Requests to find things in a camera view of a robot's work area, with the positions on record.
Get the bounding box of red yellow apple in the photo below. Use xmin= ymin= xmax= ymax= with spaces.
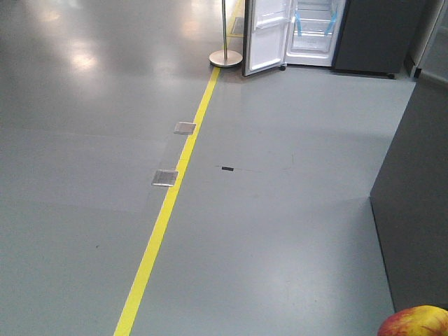
xmin=377 ymin=305 xmax=447 ymax=336

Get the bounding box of metal floor plate near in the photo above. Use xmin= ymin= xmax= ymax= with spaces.
xmin=151 ymin=169 xmax=179 ymax=188

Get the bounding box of metal floor plate far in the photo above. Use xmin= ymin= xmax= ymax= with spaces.
xmin=174 ymin=122 xmax=196 ymax=135

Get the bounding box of grey cabinet at left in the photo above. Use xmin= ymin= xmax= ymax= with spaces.
xmin=370 ymin=71 xmax=447 ymax=311

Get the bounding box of silver sign stand pole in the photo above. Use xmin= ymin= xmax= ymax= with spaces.
xmin=209 ymin=0 xmax=243 ymax=68

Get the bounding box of white fridge interior body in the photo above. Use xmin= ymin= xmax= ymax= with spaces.
xmin=286 ymin=0 xmax=346 ymax=67

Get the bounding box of metal floor plate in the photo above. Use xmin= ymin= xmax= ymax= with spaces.
xmin=151 ymin=169 xmax=179 ymax=188
xmin=174 ymin=122 xmax=196 ymax=135

